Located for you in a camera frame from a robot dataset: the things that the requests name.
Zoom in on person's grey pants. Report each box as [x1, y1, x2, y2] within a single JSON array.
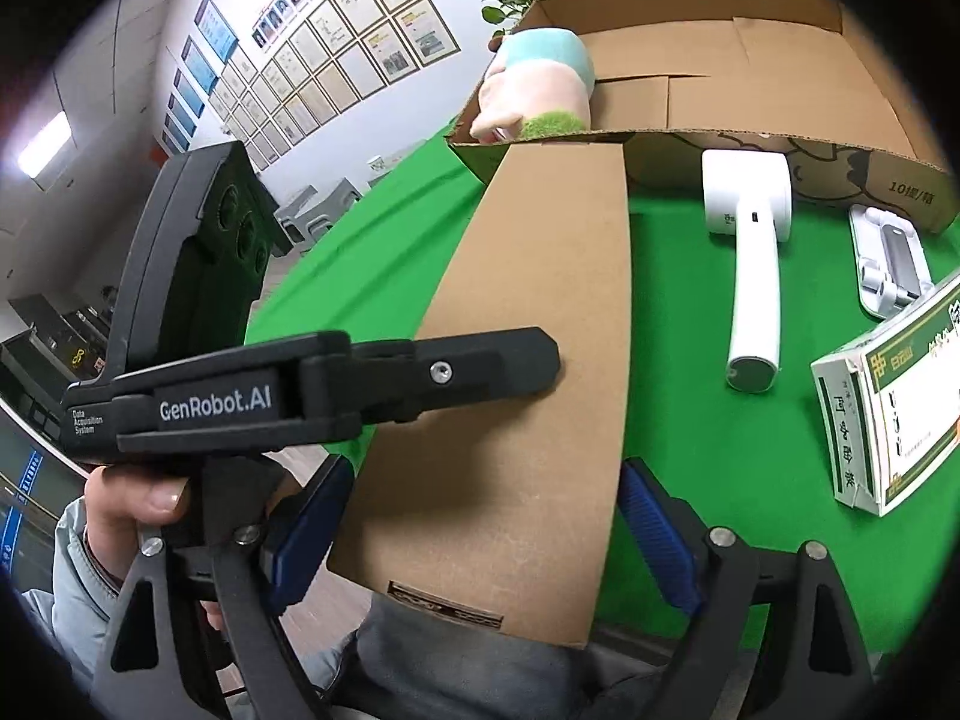
[[285, 592, 676, 720]]

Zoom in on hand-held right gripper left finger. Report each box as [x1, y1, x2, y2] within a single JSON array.
[[82, 454, 357, 720]]

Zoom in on grey armchair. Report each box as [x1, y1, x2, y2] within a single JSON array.
[[274, 191, 331, 252], [311, 178, 362, 230]]

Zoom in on pink pig plush toy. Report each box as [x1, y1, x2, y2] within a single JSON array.
[[471, 26, 597, 145]]

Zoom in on ceiling light panel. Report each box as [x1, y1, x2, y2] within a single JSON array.
[[16, 111, 70, 177]]

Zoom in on white handheld lint remover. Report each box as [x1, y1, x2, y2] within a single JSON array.
[[701, 150, 794, 392]]

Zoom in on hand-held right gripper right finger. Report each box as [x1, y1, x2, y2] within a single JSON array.
[[619, 456, 878, 720]]

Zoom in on white plastic tray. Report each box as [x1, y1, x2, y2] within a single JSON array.
[[847, 204, 938, 320]]

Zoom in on green and white medicine box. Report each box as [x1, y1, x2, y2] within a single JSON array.
[[810, 289, 960, 518]]

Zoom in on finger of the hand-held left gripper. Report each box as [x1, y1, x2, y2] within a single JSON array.
[[300, 328, 562, 440]]

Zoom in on person's left forearm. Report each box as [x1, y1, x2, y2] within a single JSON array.
[[11, 499, 125, 695]]

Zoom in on wall of framed certificates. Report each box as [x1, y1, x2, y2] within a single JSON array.
[[206, 0, 462, 173]]

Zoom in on group of blue wall posters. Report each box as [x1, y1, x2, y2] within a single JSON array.
[[161, 0, 241, 158]]

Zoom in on brown cardboard box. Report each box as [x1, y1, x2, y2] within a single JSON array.
[[326, 0, 960, 650]]

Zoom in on person's left hand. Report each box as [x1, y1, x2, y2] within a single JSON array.
[[82, 463, 200, 578]]

